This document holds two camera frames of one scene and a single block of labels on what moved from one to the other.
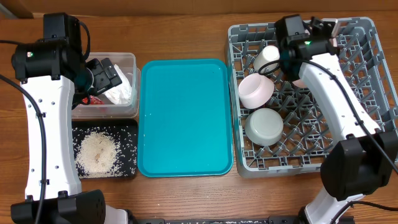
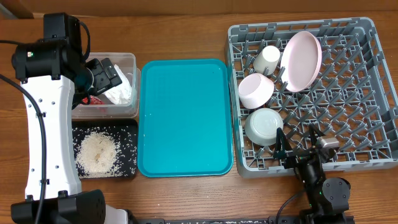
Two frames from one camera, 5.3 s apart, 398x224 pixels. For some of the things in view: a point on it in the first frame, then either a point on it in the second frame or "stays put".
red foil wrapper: x=94 y=100 stays put
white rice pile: x=97 y=155 stays put
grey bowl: x=263 y=126 stays put
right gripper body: x=286 y=68 -> x=296 y=158
